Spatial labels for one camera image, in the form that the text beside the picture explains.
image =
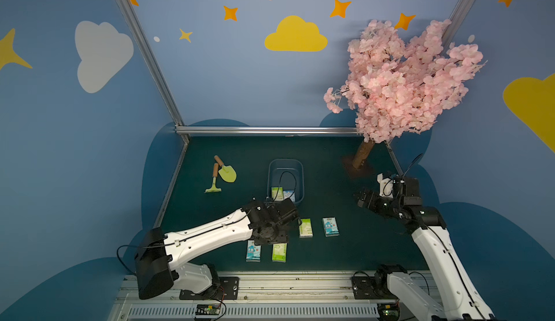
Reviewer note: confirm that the right green circuit board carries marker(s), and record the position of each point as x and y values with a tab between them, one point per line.
388	312

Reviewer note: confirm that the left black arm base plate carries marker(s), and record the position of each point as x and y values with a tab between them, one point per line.
226	289

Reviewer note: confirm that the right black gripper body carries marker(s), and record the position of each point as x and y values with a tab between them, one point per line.
369	199

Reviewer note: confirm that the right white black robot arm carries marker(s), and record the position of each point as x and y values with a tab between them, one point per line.
427	228

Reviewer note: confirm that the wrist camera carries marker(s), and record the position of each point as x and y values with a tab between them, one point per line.
286	213
405	190

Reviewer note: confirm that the green trowel wooden handle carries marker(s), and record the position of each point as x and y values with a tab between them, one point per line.
226	172

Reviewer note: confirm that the blue plastic storage box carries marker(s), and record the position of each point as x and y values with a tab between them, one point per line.
288	174

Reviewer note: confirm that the green rake wooden handle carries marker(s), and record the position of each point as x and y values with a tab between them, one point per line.
213	188

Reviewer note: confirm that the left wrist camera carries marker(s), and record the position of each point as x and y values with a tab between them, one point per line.
286	213

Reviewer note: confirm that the aluminium front rail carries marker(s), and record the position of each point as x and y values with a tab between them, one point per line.
279	295

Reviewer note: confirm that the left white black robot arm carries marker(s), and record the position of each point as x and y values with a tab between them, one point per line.
164	260

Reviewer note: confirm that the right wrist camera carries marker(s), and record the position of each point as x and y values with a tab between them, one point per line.
405	190

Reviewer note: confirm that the green tissue pack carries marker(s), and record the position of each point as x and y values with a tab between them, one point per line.
279	253
305	228
277	194

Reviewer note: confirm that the pink blossom artificial tree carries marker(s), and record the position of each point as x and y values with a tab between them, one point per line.
396	87

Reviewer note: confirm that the aluminium back frame bar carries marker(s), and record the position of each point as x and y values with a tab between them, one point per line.
266	131

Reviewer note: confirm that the green circuit board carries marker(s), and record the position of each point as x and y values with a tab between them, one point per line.
388	312
207	311

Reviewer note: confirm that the left green circuit board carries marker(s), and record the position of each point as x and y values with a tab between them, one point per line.
207	311

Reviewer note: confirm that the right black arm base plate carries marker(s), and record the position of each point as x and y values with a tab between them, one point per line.
365	287

